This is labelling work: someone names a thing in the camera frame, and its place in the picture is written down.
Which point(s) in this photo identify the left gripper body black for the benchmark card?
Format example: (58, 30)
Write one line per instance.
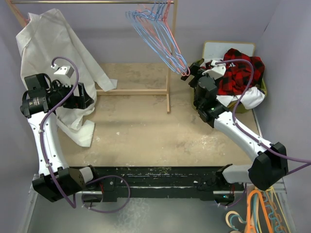
(74, 102)

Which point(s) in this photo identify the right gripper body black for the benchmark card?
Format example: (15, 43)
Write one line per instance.
(197, 72)

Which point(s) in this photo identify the red black plaid shirt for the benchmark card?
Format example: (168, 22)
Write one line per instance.
(237, 74)

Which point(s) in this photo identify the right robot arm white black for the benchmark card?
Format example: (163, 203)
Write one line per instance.
(269, 161)

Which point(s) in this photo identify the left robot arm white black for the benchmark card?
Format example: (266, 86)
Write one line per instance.
(56, 179)

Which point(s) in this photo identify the pink hanger holding white garment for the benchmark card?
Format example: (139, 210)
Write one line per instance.
(22, 14)

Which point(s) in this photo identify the beige plastic hanger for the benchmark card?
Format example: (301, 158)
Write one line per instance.
(233, 217)

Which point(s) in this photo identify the orange plastic hanger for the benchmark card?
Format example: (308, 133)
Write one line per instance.
(256, 206)

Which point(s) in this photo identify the wooden clothes rack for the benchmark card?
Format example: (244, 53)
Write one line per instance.
(115, 92)

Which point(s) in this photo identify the green laundry basket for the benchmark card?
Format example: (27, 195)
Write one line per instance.
(214, 88)

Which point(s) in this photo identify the white clothes in basket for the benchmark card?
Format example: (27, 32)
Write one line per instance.
(251, 99)

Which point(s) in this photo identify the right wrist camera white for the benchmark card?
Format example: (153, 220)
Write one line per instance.
(216, 71)

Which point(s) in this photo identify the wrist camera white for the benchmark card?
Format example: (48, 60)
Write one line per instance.
(216, 71)
(63, 70)

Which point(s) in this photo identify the whiteboard with wooden frame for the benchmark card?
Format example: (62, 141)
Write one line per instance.
(217, 49)

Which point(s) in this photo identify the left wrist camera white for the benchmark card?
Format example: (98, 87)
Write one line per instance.
(63, 70)

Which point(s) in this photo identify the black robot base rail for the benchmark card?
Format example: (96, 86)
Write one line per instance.
(163, 182)

